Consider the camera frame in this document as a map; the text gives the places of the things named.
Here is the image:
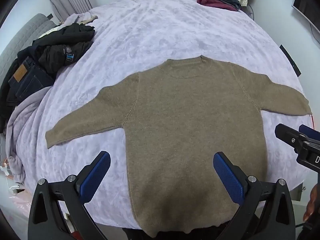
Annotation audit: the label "person's right hand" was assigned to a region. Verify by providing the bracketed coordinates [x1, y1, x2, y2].
[303, 182, 320, 222]

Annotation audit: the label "brown knitted sweater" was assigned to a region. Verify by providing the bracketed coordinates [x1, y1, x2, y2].
[45, 55, 313, 238]

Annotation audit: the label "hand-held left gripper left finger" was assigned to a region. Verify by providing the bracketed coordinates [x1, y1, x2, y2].
[27, 151, 112, 240]

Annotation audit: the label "pink plastic sheet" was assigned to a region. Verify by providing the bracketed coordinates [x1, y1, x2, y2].
[0, 189, 34, 222]

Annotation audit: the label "pile of dark unfolded clothes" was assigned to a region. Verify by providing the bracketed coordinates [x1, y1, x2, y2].
[0, 23, 96, 130]

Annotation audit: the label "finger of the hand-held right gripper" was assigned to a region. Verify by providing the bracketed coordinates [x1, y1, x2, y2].
[298, 124, 320, 141]
[275, 123, 311, 152]

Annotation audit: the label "small cream cloth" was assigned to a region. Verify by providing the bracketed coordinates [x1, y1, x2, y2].
[79, 12, 98, 25]

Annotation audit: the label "black flat screen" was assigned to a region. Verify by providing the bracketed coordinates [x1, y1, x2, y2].
[292, 0, 320, 26]

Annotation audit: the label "lilac fleece blanket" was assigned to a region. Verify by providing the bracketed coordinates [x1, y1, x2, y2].
[5, 0, 313, 230]

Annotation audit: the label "dark blue jeans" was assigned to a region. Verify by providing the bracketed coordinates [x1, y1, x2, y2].
[6, 56, 57, 105]

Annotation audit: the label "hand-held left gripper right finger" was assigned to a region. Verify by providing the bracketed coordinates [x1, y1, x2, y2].
[213, 151, 297, 240]

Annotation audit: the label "grey quilted headboard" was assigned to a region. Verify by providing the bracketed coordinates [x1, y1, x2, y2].
[0, 13, 55, 85]

